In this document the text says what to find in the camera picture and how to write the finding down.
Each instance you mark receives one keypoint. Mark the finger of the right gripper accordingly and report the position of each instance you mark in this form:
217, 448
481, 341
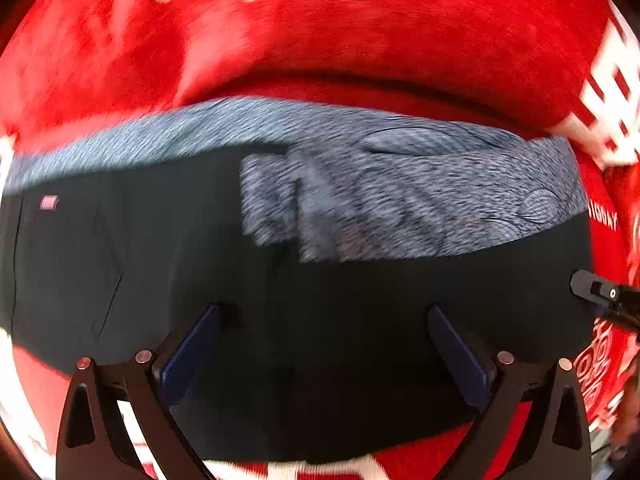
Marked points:
618, 304

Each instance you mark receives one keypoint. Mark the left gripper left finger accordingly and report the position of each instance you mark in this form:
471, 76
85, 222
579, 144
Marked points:
93, 442

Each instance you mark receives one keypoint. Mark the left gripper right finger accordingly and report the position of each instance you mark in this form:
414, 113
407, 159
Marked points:
536, 408

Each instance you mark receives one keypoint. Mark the black pants grey waistband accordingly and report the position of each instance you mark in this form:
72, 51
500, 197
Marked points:
324, 235

